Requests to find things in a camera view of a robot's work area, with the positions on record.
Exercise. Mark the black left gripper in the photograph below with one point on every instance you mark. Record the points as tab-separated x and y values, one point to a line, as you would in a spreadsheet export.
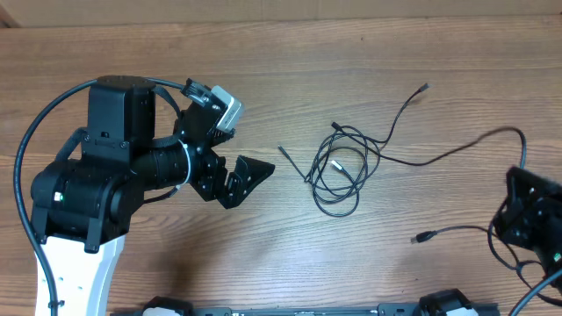
237	188

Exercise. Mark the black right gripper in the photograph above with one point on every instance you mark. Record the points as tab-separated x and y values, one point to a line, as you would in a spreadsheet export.
533	215

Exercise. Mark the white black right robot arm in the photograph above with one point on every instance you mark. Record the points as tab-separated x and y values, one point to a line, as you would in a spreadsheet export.
551	262

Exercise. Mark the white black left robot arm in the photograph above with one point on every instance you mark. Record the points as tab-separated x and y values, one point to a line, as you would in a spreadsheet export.
83	201

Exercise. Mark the brown cardboard backboard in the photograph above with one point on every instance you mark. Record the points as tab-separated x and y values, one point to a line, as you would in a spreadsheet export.
57	13

